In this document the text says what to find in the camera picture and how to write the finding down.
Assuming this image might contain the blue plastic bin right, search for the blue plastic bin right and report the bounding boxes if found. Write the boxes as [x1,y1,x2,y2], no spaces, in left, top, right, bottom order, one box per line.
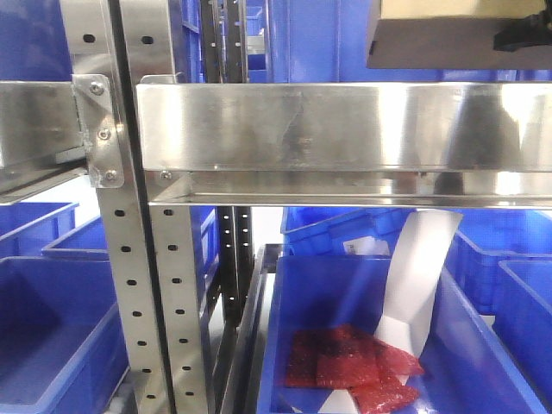
[493,260,551,405]

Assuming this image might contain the blue bin rear left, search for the blue bin rear left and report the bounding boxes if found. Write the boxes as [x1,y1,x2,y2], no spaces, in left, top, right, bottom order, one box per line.
[1,202,78,258]

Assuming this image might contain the red bubble wrap bags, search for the red bubble wrap bags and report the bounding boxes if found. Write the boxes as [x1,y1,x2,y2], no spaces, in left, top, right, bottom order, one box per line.
[284,324,424,413]

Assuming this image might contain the stainless steel shelf beam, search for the stainless steel shelf beam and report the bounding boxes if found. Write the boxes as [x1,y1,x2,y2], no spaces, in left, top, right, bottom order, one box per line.
[136,78,551,210]

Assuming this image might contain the perforated steel shelf upright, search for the perforated steel shelf upright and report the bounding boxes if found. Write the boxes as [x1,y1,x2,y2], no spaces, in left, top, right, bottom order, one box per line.
[61,1,214,413]

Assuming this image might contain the blue bin rear centre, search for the blue bin rear centre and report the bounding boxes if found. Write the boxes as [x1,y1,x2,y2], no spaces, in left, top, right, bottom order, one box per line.
[280,206,413,257]

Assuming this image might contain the blue plastic bin centre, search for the blue plastic bin centre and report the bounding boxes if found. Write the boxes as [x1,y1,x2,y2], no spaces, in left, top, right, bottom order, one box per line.
[256,256,546,413]

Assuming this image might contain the tall brown cardboard box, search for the tall brown cardboard box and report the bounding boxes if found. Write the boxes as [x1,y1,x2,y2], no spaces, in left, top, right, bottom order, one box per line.
[367,1,551,70]

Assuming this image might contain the left stainless shelf beam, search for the left stainless shelf beam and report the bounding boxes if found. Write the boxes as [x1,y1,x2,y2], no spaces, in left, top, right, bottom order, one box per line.
[1,80,87,205]

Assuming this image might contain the black perforated rear upright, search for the black perforated rear upright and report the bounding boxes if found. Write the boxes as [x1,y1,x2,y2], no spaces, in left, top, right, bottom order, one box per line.
[216,205,254,329]

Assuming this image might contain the steel corner bracket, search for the steel corner bracket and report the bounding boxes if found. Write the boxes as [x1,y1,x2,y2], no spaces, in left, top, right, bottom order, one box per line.
[72,74,124,189]

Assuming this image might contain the blue plastic bin left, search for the blue plastic bin left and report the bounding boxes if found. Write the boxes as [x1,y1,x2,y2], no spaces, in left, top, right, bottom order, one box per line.
[1,257,128,413]

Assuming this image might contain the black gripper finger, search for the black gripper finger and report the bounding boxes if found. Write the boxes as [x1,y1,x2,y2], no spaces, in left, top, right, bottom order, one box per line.
[493,8,551,53]

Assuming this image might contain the blue plastic bin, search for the blue plastic bin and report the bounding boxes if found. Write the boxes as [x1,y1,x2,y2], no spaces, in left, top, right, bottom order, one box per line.
[1,257,128,413]
[493,260,551,405]
[256,256,546,413]

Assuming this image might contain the white paper sheet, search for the white paper sheet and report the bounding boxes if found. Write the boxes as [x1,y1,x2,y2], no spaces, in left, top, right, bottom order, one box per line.
[375,210,462,357]

